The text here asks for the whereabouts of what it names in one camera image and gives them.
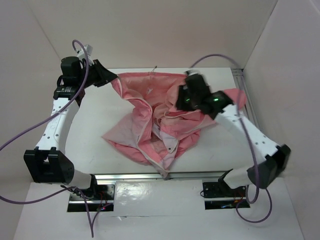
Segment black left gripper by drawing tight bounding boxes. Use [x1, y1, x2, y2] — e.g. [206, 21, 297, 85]
[77, 59, 117, 89]

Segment pink zip-up jacket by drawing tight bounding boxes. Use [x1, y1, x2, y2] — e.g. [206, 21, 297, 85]
[101, 71, 248, 179]

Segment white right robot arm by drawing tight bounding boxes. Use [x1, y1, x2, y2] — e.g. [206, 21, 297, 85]
[175, 70, 291, 196]

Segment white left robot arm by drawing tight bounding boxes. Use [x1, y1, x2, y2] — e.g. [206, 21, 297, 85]
[23, 56, 118, 200]

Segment aluminium right side rails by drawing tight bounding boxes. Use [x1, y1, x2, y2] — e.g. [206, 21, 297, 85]
[231, 68, 261, 130]

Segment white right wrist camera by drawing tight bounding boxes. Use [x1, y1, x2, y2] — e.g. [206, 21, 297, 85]
[185, 69, 201, 76]

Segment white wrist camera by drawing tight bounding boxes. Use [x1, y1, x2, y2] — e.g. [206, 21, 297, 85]
[76, 44, 93, 62]
[185, 69, 201, 76]

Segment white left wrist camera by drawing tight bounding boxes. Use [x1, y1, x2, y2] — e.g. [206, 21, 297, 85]
[76, 44, 93, 62]

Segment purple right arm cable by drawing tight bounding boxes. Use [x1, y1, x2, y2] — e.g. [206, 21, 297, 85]
[190, 53, 273, 224]

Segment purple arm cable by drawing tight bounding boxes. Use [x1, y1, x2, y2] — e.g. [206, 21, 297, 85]
[190, 53, 273, 224]
[0, 39, 103, 238]

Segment aluminium front rail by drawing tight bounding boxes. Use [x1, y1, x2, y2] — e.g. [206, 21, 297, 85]
[95, 171, 225, 182]

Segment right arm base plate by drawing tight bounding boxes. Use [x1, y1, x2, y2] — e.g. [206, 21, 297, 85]
[200, 182, 250, 210]

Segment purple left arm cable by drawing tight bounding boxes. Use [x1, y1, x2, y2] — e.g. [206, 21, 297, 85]
[0, 39, 103, 238]

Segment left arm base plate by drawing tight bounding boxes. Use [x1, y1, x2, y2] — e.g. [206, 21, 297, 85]
[67, 182, 116, 213]

